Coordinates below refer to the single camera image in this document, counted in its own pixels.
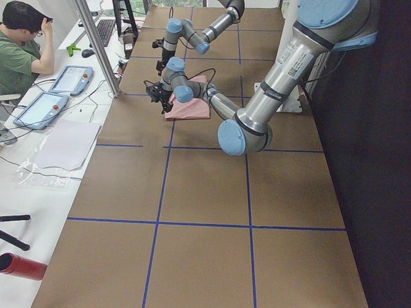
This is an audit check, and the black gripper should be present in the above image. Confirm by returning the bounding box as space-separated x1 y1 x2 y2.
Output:
156 57 170 76
159 86 173 114

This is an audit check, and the pink printed t-shirt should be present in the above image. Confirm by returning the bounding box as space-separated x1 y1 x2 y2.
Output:
164 85 210 121

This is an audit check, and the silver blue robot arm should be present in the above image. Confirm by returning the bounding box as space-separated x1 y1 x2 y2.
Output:
146 1 380 156
152 0 245 76

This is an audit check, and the black power adapter box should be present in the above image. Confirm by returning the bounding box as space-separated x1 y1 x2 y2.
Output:
122 33 135 59

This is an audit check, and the black computer keyboard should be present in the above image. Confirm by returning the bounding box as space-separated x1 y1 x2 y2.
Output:
96 19 116 47

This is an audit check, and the black computer mouse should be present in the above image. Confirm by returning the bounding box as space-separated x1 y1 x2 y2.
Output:
81 49 94 58

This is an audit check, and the upper blue teach pendant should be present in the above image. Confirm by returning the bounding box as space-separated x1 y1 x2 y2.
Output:
49 65 94 96

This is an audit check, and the blue teach pendant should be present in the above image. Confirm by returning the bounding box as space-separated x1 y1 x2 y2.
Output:
13 92 69 130
49 65 94 96

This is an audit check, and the green plastic clamp tool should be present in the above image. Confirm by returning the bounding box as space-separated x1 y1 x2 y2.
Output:
66 43 82 57

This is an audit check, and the white paper sheet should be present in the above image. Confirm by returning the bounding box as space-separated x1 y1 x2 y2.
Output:
34 119 101 171

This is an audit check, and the lower blue teach pendant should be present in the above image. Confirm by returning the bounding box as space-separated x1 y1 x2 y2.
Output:
13 92 69 130

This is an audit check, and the person in green shirt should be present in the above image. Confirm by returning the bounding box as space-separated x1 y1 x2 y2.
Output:
1 1 55 96

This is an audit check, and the clear plastic bag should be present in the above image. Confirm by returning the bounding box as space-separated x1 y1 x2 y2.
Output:
13 132 82 191

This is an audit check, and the red cylindrical bottle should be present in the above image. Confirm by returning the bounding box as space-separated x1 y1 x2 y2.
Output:
1 253 48 280

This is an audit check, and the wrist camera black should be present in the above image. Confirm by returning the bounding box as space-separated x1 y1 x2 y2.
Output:
146 83 163 103
152 38 164 49

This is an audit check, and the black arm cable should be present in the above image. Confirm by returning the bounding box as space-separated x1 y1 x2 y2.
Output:
143 67 216 97

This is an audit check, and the aluminium frame post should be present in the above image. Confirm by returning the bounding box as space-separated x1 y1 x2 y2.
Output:
73 0 120 98

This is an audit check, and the black camera tripod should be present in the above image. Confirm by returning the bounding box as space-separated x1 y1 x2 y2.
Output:
1 214 31 251

